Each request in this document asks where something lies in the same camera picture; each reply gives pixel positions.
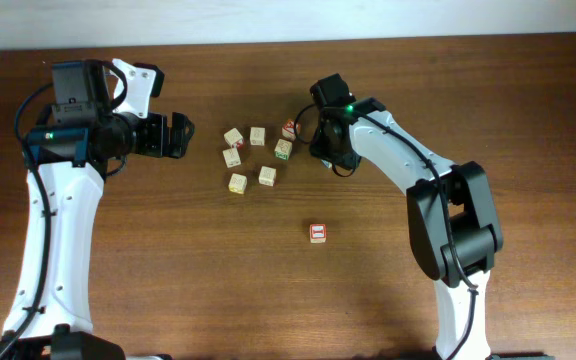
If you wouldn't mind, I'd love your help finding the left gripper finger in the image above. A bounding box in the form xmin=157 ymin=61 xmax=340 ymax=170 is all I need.
xmin=170 ymin=112 xmax=195 ymax=145
xmin=168 ymin=133 xmax=187 ymax=159

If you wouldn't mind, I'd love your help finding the wooden letter X block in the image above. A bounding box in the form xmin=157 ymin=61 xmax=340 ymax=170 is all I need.
xmin=222 ymin=148 xmax=242 ymax=168

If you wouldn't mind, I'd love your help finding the yellow number 2 block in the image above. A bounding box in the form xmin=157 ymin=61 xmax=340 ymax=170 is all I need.
xmin=228 ymin=173 xmax=247 ymax=195

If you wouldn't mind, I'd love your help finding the wooden number 3 block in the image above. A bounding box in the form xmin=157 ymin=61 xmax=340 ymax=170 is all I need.
xmin=258 ymin=166 xmax=277 ymax=186

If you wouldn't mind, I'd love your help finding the red letter I block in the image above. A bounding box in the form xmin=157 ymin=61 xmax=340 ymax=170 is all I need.
xmin=309 ymin=224 xmax=327 ymax=244

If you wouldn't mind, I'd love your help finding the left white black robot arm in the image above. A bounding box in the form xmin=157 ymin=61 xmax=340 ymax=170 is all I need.
xmin=0 ymin=59 xmax=195 ymax=360

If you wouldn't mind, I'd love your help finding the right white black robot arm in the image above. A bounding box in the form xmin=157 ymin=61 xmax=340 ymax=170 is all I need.
xmin=309 ymin=74 xmax=503 ymax=359

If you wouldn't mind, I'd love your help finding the red letter A block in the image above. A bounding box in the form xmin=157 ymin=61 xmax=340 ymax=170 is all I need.
xmin=281 ymin=119 xmax=301 ymax=141

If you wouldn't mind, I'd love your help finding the green trimmed wooden block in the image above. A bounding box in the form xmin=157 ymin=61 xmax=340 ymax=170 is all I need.
xmin=274 ymin=139 xmax=293 ymax=160

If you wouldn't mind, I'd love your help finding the wooden block red side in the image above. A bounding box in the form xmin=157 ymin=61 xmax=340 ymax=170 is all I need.
xmin=224 ymin=128 xmax=245 ymax=148

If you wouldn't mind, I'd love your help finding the plain wooden block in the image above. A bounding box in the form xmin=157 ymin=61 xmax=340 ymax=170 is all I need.
xmin=249 ymin=127 xmax=265 ymax=146

